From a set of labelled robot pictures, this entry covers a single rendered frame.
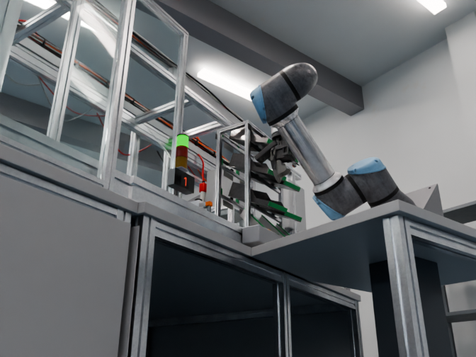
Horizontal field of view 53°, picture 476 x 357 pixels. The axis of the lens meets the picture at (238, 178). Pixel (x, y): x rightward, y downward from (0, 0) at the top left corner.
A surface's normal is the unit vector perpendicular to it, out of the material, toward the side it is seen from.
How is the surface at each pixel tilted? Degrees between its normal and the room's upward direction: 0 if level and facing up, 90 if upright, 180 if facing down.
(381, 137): 90
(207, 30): 180
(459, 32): 90
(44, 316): 90
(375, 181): 123
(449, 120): 90
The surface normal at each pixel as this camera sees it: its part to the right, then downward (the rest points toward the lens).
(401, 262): -0.79, -0.25
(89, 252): 0.84, -0.22
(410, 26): 0.00, 0.91
